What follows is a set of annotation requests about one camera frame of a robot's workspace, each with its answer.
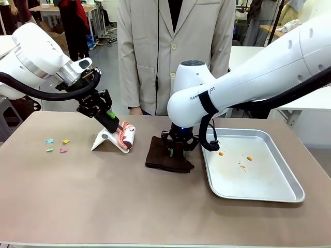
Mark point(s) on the wooden side desk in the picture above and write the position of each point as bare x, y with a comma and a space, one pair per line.
270, 31

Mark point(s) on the person in grey clothes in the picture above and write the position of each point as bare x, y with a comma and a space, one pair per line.
258, 25

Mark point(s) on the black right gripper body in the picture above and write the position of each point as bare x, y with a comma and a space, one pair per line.
181, 131

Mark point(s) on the silver metal tray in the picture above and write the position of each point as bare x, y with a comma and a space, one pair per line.
258, 180

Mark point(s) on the brown cardboard box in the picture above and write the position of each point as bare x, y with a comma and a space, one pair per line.
58, 38

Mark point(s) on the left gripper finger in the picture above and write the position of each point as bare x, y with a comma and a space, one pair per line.
108, 99
107, 125

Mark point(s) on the dark brown cloth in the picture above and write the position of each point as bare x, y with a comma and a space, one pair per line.
160, 157

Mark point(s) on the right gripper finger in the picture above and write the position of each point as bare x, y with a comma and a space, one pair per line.
190, 144
167, 144

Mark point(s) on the pink paper scrap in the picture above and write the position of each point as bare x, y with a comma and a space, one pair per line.
63, 150

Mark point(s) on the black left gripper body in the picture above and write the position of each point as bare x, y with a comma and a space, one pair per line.
90, 99

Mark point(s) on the green paper scrap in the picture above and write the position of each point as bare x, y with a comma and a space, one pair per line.
50, 149

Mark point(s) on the person in beige jacket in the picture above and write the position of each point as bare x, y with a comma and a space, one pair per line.
144, 51

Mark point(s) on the white lint roller stand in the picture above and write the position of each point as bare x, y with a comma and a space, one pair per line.
99, 142

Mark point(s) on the person in red top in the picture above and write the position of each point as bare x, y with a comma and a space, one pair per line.
73, 23

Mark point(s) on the yellow paper scrap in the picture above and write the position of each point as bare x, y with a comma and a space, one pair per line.
66, 141

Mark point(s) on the blue paper scrap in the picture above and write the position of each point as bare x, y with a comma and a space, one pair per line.
49, 141

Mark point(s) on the small white table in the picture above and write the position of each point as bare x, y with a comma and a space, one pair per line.
5, 45

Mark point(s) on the person's right hand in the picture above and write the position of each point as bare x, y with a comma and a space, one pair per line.
135, 111

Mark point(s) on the wooden background table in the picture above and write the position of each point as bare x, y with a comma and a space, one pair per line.
64, 9

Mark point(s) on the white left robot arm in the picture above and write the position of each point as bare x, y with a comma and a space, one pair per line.
33, 51

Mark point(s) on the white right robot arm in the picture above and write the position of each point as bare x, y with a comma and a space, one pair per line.
258, 72

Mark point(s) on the large white table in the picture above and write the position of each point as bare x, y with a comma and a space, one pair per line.
240, 55

